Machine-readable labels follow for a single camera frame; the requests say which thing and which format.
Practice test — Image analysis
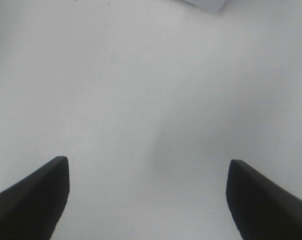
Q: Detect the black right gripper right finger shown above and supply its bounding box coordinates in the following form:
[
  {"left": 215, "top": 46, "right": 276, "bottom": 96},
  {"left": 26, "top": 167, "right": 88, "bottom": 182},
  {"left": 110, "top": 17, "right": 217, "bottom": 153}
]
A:
[{"left": 226, "top": 159, "right": 302, "bottom": 240}]

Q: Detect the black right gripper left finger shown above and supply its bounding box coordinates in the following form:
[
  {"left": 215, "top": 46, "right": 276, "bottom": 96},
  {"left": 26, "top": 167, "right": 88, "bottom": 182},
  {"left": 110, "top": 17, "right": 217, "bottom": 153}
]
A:
[{"left": 0, "top": 156, "right": 70, "bottom": 240}]

